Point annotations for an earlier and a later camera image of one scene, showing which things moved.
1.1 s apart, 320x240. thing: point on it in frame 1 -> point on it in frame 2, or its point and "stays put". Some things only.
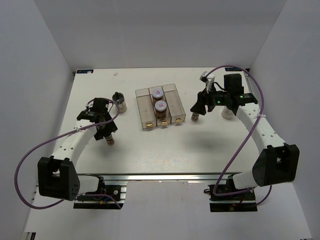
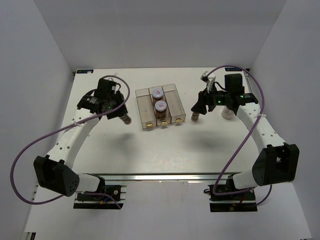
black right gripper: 199,106 stays put
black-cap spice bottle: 110,140 -> 126,119
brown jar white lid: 157,95 stays put
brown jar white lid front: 160,109 stays put
